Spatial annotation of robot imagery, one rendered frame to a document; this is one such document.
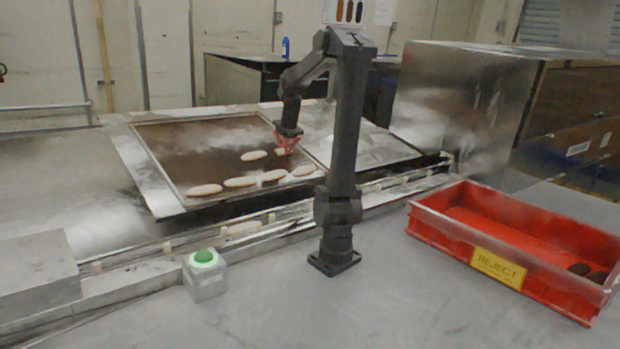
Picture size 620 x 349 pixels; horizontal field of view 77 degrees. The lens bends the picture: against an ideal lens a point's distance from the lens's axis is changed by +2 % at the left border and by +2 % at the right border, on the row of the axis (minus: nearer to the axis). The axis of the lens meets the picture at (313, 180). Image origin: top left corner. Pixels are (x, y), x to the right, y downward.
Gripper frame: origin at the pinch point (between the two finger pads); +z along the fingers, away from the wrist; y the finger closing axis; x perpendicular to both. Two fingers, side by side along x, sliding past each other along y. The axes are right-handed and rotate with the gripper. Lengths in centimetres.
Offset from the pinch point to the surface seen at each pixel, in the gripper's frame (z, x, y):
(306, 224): 0.9, 17.3, -36.0
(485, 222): 1, -37, -59
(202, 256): -4, 48, -40
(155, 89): 96, -59, 299
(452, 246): -2, -11, -62
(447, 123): -14, -56, -24
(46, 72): 89, 28, 333
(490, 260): -6, -10, -72
